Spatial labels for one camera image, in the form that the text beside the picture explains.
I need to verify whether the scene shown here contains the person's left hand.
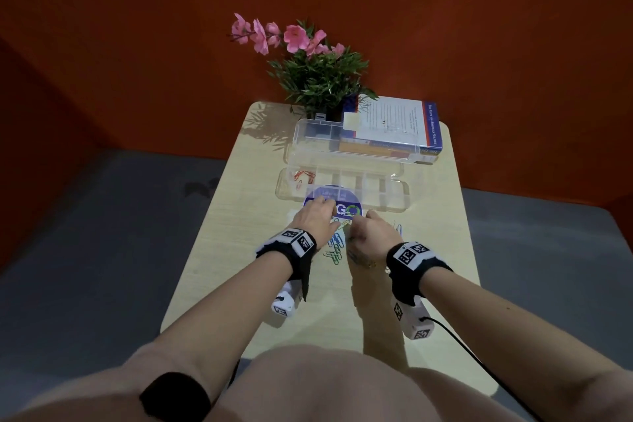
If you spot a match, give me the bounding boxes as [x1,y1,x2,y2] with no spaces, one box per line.
[295,196,342,250]

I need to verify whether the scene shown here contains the person's right hand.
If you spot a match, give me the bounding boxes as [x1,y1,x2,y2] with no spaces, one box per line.
[346,209,404,270]

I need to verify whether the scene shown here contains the person's right forearm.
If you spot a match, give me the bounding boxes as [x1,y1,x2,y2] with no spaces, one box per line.
[419,266,633,390]

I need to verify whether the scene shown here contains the person's left forearm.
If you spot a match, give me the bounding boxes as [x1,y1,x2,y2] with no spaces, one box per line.
[148,251,294,405]

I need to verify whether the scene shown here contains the cluster of red paper clips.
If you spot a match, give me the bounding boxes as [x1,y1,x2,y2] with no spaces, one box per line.
[292,169,317,191]

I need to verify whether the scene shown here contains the clear plastic organizer box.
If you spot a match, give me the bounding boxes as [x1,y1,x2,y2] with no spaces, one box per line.
[275,117,422,214]

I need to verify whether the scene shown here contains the pile of coloured paper clips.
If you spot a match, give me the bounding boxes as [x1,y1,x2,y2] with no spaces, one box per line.
[321,219,404,267]

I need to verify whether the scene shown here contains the light wooden table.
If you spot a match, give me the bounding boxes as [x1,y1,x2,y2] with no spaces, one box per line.
[160,101,499,397]

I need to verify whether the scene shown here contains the white book with blue spine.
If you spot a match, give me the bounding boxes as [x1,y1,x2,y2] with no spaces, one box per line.
[341,95,444,156]

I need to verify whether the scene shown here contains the artificial plant with pink flowers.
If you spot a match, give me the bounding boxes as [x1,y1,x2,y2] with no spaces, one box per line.
[228,13,380,122]

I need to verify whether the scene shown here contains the beige shirt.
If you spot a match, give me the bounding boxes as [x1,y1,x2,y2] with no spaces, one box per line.
[0,342,633,422]

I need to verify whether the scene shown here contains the black armband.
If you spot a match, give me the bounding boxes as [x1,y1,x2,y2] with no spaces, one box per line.
[139,371,213,422]

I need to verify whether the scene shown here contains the black wrist strap with markers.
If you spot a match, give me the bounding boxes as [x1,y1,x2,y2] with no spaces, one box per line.
[386,241,454,308]
[255,228,317,302]

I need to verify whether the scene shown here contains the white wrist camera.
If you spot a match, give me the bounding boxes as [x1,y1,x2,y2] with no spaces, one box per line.
[393,296,436,341]
[270,280,304,318]

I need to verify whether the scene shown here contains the black cable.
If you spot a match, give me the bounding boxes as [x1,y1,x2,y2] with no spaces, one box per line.
[421,316,546,422]

